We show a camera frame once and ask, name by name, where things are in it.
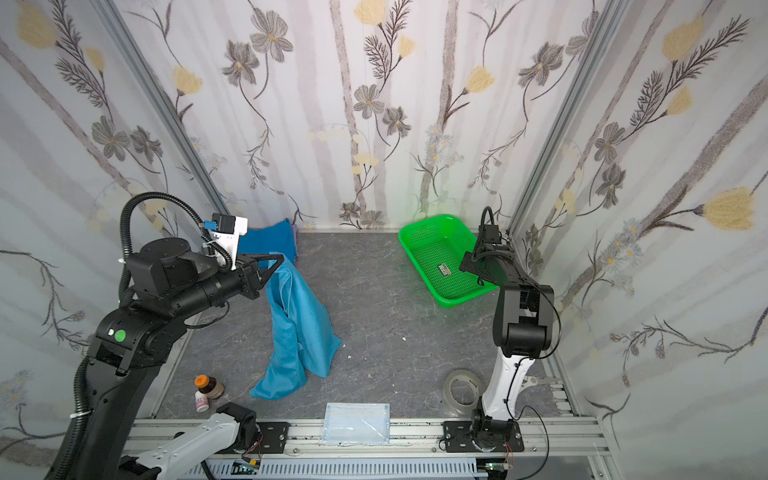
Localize green plastic basket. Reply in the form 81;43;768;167
398;214;498;308

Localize teal t-shirt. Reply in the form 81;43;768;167
249;254;342;400

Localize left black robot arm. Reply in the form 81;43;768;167
47;237;284;479

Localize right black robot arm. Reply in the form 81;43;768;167
460;207;559;452

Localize folded blue t-shirt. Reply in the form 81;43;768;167
238;219;297;264

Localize white scissors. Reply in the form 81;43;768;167
521;375;561;390

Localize small medicine bottle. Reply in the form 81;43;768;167
194;375;225;413

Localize clear tape roll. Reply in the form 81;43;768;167
442;369;484;417

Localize clear plastic bag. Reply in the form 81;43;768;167
322;403;390;446

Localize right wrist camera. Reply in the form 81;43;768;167
477;206;502;245

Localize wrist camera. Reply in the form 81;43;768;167
202;213;248;270
477;206;502;245

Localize black corrugated cable hose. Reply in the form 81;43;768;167
44;191;232;480

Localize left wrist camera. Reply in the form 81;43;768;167
202;213;248;270

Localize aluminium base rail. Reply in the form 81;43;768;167
116;416;610;463

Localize white slotted cable duct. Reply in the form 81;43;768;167
181;458;488;479

